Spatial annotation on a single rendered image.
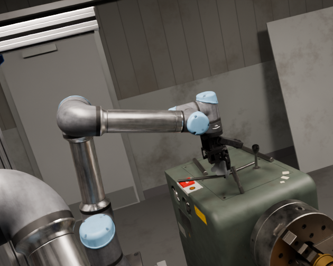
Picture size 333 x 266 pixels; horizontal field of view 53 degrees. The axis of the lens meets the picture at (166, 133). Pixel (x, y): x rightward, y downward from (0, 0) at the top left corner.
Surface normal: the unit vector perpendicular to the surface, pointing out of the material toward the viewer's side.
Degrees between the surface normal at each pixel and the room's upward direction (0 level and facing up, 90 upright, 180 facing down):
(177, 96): 90
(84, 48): 90
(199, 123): 90
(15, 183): 43
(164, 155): 90
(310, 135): 79
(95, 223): 7
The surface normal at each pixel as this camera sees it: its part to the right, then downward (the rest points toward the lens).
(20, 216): 0.09, -0.12
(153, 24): 0.20, 0.25
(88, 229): -0.19, -0.89
